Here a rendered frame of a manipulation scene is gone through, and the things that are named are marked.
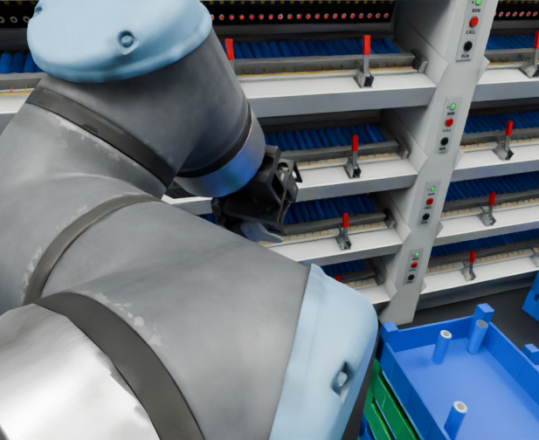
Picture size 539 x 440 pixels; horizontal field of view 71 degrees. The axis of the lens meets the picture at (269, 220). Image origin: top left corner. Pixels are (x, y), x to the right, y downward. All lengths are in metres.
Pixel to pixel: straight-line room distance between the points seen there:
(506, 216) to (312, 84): 0.73
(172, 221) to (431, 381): 0.60
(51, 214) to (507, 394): 0.69
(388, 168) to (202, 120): 0.72
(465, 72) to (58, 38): 0.81
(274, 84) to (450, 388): 0.61
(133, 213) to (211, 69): 0.11
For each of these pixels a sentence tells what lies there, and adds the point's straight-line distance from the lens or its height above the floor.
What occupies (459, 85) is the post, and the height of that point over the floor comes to 0.70.
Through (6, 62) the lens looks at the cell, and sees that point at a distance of 0.84.
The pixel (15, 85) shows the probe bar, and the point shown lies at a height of 0.73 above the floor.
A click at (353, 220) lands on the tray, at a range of 1.00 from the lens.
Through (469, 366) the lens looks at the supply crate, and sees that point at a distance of 0.75.
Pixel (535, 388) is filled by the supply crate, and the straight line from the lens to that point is 0.74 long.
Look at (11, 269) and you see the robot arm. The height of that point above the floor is 0.76.
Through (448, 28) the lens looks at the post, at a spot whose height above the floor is 0.81.
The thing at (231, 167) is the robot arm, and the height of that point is 0.74.
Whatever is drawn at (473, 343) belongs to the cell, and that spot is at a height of 0.35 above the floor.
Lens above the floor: 0.85
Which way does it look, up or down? 30 degrees down
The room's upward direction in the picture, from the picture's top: straight up
